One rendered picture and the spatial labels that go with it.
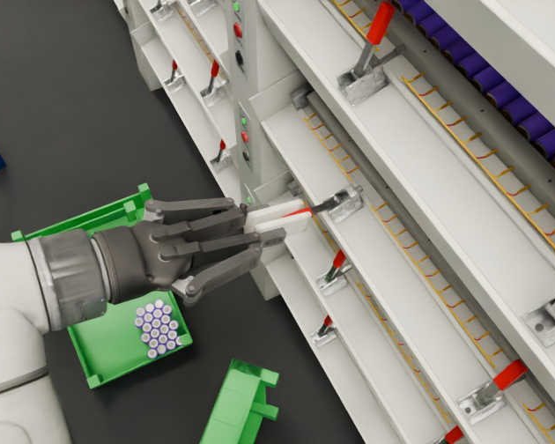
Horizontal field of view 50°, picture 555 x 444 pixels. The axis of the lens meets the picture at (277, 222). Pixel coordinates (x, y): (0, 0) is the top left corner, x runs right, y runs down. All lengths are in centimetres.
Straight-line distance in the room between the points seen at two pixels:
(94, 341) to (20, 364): 68
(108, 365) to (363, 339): 57
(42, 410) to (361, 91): 40
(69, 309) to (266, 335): 71
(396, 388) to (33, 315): 48
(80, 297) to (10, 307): 6
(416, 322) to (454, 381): 7
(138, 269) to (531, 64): 39
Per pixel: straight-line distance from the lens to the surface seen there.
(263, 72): 77
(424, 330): 67
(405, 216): 69
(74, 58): 184
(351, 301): 88
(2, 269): 57
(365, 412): 103
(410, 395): 84
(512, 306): 48
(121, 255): 59
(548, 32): 36
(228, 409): 98
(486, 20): 39
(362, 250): 70
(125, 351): 124
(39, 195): 153
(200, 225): 65
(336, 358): 105
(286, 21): 66
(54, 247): 58
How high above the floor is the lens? 113
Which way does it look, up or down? 56 degrees down
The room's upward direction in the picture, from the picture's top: straight up
